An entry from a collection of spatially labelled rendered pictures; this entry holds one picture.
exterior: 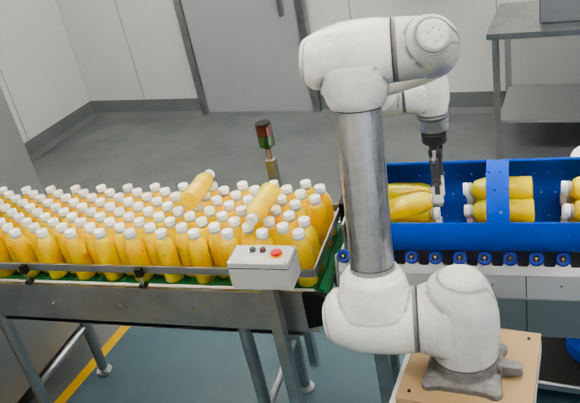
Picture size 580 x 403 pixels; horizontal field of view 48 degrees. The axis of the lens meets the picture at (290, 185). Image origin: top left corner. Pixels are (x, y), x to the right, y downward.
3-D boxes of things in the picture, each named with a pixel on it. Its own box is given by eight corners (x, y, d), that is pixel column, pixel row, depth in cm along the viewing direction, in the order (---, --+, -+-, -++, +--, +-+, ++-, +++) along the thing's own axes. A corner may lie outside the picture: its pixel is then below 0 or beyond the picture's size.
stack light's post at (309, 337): (318, 366, 311) (273, 160, 260) (309, 365, 312) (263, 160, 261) (319, 360, 314) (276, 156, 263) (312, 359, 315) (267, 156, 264)
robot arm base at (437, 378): (520, 405, 145) (520, 386, 142) (419, 389, 153) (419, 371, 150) (525, 349, 159) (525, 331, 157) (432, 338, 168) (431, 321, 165)
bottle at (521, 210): (533, 197, 199) (469, 198, 205) (534, 199, 192) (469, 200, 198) (533, 220, 199) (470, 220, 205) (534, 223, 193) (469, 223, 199)
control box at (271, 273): (293, 291, 200) (286, 263, 195) (233, 288, 206) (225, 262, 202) (301, 271, 208) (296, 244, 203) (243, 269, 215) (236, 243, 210)
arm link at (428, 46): (457, 22, 139) (393, 28, 142) (462, -5, 121) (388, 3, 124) (461, 83, 139) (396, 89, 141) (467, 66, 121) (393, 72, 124)
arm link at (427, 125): (449, 104, 192) (450, 122, 194) (418, 106, 195) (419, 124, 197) (447, 116, 184) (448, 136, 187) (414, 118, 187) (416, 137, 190)
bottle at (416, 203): (374, 209, 207) (430, 194, 199) (377, 198, 213) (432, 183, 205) (382, 227, 210) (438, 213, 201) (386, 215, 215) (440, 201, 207)
